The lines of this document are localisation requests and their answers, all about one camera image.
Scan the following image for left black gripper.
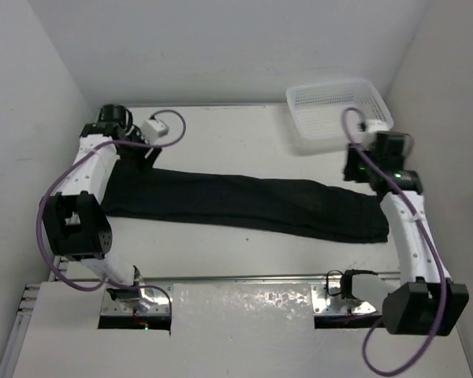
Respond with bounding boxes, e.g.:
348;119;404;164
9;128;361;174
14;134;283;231
117;128;158;176

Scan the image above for black trousers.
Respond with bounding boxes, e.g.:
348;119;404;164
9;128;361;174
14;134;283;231
102;161;389;244

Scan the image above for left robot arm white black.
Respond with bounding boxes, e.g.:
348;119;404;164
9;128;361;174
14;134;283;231
42;105;169;286

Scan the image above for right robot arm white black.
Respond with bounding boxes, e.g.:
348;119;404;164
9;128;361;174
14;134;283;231
340;131;469;336

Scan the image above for white plastic basket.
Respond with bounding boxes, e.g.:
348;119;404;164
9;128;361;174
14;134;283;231
285;76;393;150

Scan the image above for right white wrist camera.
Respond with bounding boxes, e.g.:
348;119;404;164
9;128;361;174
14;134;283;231
358;119;392;149

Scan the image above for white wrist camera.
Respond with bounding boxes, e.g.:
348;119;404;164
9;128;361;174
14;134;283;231
140;119;169;144
358;119;392;149

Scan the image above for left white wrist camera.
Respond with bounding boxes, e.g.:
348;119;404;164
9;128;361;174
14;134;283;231
140;119;169;144

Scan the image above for black cable loop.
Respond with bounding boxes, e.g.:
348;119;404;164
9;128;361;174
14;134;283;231
325;269;346;296

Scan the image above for aluminium table frame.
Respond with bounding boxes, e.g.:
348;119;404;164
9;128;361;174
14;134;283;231
0;103;456;378

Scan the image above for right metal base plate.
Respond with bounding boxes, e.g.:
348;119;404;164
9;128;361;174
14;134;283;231
311;280;379;317

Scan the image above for metal base plate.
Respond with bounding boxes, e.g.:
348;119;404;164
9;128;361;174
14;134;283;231
311;280;379;317
100;280;173;317

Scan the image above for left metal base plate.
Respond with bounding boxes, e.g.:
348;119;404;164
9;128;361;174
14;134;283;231
100;280;173;317

